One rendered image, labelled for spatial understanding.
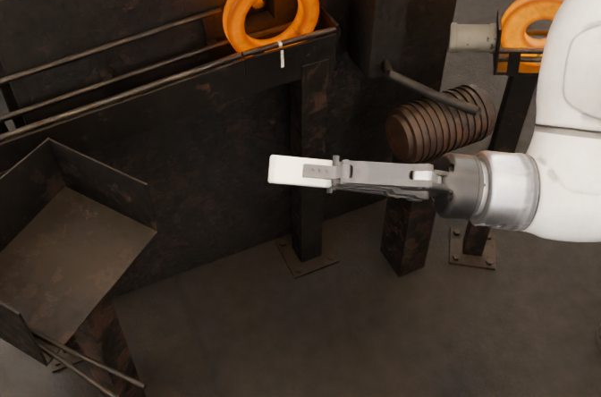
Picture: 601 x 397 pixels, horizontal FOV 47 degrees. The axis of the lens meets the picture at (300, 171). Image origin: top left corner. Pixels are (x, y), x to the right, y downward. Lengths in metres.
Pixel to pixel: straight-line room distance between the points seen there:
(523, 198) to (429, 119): 0.69
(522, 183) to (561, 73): 0.13
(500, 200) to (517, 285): 1.10
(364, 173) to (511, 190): 0.16
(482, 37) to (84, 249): 0.84
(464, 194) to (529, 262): 1.17
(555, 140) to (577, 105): 0.05
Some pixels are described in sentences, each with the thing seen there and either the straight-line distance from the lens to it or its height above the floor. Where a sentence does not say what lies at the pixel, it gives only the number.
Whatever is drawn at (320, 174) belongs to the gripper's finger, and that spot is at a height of 0.94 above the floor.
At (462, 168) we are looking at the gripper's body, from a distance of 0.78.
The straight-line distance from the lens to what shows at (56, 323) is 1.10.
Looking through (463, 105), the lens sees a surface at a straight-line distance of 1.45.
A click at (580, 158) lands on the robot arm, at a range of 0.82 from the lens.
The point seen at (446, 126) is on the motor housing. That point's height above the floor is 0.51.
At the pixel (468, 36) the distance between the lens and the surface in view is 1.42.
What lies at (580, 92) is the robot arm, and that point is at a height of 1.01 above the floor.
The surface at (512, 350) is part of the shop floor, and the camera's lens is 1.77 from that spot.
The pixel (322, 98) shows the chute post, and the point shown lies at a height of 0.55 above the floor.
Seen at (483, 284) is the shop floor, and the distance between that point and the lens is 1.86.
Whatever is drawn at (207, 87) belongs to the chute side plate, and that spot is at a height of 0.67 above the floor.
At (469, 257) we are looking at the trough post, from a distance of 1.89.
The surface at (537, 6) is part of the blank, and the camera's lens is 1.40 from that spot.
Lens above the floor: 1.48
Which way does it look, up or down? 46 degrees down
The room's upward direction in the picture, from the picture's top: straight up
